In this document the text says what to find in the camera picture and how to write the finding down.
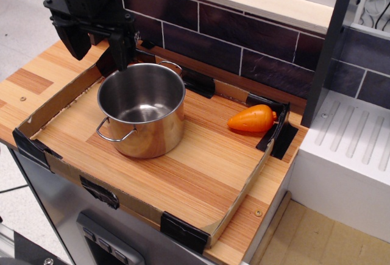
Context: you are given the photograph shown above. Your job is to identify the white ridged drainboard sink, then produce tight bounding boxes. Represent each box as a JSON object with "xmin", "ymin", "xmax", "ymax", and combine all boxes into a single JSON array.
[{"xmin": 289, "ymin": 91, "xmax": 389, "ymax": 241}]

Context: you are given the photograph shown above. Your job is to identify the grey oven control panel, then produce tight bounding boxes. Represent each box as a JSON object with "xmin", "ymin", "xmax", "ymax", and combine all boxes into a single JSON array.
[{"xmin": 77, "ymin": 213, "xmax": 146, "ymax": 265}]

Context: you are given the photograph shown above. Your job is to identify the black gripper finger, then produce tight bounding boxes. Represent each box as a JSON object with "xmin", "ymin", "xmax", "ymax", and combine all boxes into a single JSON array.
[
  {"xmin": 53, "ymin": 21, "xmax": 91, "ymax": 60},
  {"xmin": 108, "ymin": 32, "xmax": 136, "ymax": 71}
]

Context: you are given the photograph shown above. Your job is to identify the dark grey right post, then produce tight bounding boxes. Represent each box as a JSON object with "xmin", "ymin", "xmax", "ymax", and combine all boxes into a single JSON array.
[{"xmin": 301, "ymin": 0, "xmax": 360, "ymax": 127}]

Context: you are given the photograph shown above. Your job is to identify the dark grey left post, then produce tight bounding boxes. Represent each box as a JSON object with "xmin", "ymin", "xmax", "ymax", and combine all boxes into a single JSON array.
[{"xmin": 78, "ymin": 0, "xmax": 122, "ymax": 46}]

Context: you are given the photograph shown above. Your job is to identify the orange plastic toy carrot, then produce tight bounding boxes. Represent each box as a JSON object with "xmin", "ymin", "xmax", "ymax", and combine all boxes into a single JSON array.
[{"xmin": 227, "ymin": 104, "xmax": 277, "ymax": 132}]

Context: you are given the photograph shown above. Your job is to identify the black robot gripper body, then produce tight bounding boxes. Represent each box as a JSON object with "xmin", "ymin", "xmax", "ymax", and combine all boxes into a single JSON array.
[{"xmin": 44, "ymin": 0, "xmax": 137, "ymax": 42}]

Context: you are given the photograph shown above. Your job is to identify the white cables in background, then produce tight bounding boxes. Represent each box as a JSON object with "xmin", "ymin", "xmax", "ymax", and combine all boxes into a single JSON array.
[{"xmin": 355, "ymin": 0, "xmax": 390, "ymax": 31}]

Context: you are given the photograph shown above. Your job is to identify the dark grey post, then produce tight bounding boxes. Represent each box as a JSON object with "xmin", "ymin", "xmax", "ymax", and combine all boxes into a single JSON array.
[
  {"xmin": 301, "ymin": 0, "xmax": 360, "ymax": 127},
  {"xmin": 78, "ymin": 0, "xmax": 122, "ymax": 46}
]

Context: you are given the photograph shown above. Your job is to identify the stainless steel pot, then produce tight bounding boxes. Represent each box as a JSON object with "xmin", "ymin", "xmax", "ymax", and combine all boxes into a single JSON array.
[{"xmin": 97, "ymin": 61, "xmax": 186, "ymax": 158}]

